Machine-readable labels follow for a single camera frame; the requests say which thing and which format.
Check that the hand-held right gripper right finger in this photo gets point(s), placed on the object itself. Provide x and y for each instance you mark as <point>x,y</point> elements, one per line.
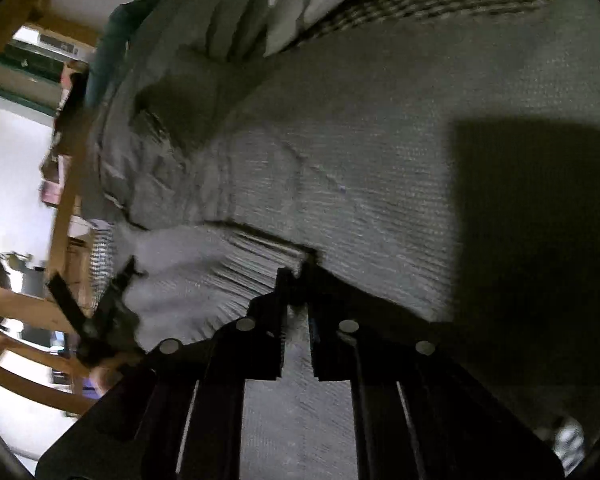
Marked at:
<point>325,355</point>

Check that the wooden bed frame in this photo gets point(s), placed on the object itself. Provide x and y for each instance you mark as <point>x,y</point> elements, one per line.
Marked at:
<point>65,200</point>

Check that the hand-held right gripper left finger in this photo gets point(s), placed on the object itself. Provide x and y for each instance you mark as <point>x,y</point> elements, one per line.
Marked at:
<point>267,340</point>

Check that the grey knit sweater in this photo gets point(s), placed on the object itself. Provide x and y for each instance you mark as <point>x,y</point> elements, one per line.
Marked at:
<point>370,185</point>

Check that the white pillow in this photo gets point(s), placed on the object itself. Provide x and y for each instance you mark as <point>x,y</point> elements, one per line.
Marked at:
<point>305,0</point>

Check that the grey smooth blanket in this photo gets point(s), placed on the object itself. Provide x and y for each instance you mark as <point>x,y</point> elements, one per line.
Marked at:
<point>195,35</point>

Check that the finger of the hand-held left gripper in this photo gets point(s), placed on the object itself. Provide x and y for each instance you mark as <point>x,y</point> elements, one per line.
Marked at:
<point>64,297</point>
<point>121,282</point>

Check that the person's left hand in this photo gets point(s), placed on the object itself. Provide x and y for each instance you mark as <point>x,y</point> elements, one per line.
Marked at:
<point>102,379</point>

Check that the white air conditioner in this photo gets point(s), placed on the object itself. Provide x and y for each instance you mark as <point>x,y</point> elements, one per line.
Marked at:
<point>55,42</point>

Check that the teal cloth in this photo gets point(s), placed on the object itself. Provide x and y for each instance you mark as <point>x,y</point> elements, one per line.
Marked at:
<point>112,45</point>

